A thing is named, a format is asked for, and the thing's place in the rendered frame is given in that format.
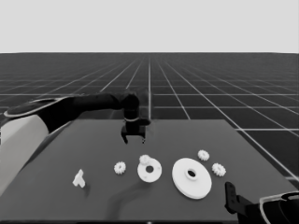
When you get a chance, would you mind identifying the large thick white disc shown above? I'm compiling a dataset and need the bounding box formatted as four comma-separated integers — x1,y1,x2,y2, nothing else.
171,157,213,200

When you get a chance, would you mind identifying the white round carrier with pins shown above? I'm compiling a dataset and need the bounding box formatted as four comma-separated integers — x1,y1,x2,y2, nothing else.
136,157,163,184

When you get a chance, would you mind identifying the small white T-shaped piece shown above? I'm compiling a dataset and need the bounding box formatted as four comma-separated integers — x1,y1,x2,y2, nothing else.
72,168,86,189

